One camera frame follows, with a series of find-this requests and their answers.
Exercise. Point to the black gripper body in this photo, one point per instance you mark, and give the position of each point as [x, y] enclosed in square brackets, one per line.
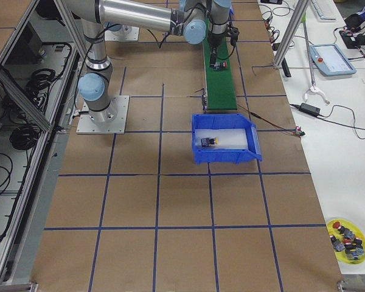
[214, 40]

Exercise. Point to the red push button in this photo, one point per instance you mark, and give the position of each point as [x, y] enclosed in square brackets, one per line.
[220, 66]

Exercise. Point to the yellow push button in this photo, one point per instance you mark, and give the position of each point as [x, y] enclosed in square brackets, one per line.
[208, 141]

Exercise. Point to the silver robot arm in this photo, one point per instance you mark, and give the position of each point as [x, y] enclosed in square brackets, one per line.
[199, 22]
[113, 27]

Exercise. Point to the green conveyor belt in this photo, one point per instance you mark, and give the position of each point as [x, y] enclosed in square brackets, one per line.
[219, 92]

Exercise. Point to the blue bin right side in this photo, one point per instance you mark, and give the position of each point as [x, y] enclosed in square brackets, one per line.
[227, 121]

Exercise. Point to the white foam pad right bin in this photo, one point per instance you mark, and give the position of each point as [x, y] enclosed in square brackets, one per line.
[227, 138]

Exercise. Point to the black power adapter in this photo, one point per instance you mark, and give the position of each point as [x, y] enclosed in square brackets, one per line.
[309, 109]

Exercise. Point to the teach pendant tablet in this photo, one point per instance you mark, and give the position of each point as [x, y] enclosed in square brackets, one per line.
[330, 60]

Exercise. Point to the yellow plate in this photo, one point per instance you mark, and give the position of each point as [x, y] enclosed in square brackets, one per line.
[347, 240]

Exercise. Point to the aluminium frame post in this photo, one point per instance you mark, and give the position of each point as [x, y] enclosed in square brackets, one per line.
[296, 18]

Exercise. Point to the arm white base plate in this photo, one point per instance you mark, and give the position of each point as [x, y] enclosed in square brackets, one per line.
[126, 34]
[110, 121]

